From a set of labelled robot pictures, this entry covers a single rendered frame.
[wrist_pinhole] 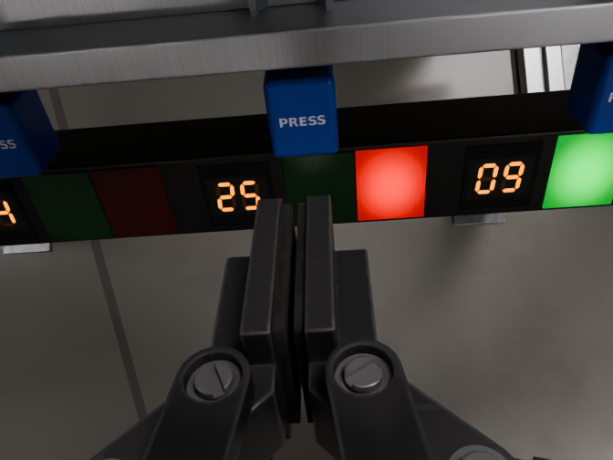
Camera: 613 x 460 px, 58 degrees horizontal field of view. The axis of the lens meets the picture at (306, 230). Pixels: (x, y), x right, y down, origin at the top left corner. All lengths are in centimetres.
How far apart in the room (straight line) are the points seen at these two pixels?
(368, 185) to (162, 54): 10
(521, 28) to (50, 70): 14
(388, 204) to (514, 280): 70
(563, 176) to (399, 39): 11
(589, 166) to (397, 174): 8
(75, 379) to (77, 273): 17
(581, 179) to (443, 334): 67
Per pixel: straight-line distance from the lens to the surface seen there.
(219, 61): 18
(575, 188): 26
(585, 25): 19
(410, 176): 23
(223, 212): 25
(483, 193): 25
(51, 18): 21
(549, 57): 65
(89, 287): 98
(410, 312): 90
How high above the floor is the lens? 89
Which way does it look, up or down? 84 degrees down
